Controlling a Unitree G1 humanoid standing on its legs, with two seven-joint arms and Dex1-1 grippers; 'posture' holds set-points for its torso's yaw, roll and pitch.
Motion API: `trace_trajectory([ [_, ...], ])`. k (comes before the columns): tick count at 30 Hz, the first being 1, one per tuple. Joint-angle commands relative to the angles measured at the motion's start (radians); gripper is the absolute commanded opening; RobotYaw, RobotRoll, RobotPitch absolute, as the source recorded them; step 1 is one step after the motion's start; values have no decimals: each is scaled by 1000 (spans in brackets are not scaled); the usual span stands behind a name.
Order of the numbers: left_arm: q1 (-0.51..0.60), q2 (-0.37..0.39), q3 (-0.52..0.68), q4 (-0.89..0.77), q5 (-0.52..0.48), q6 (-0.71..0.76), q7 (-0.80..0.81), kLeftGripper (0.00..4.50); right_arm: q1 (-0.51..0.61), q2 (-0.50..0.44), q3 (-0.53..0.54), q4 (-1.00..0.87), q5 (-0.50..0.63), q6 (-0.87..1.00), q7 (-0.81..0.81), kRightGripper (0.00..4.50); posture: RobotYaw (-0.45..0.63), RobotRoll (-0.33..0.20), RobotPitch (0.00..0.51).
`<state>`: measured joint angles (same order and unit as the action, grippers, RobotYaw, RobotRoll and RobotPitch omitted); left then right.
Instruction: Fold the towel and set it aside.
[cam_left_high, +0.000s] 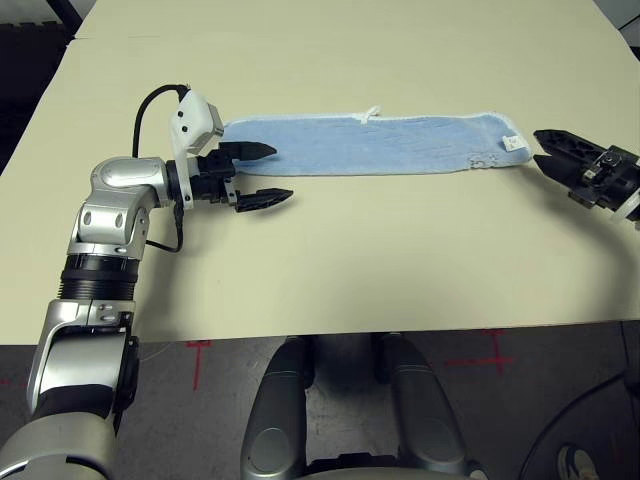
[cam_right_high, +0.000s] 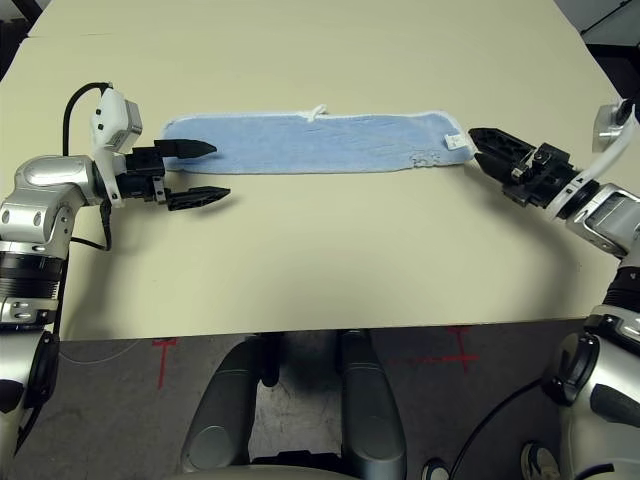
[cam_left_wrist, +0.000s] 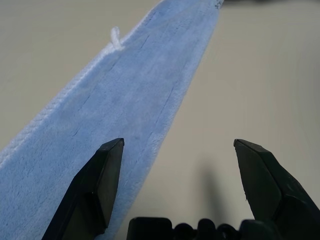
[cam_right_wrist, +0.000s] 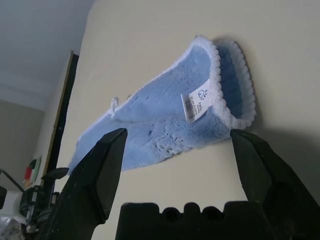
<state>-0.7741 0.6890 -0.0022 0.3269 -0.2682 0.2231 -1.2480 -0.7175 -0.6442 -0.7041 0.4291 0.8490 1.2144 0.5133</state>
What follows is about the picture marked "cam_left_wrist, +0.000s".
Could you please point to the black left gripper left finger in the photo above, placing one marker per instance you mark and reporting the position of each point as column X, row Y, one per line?
column 95, row 190

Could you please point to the light blue towel white trim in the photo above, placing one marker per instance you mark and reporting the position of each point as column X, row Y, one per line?
column 125, row 100

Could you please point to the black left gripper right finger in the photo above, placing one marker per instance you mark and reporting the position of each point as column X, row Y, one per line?
column 275, row 190

